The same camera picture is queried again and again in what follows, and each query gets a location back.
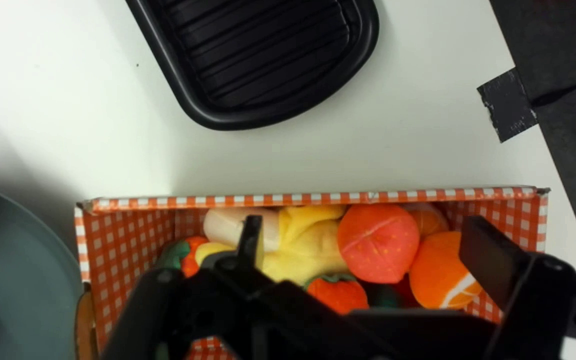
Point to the black tape patch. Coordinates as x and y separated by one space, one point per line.
509 106

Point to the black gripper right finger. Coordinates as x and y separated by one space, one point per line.
499 265

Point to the brown checkered box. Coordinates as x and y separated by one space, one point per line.
121 239

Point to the plush orange slice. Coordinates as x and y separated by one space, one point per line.
438 278

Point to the black ribbed tray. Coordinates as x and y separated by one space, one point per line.
238 65

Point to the grey round plate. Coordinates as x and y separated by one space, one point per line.
39 289

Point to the yellow plush banana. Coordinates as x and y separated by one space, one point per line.
298 242

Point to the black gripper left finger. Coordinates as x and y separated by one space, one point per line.
251 244

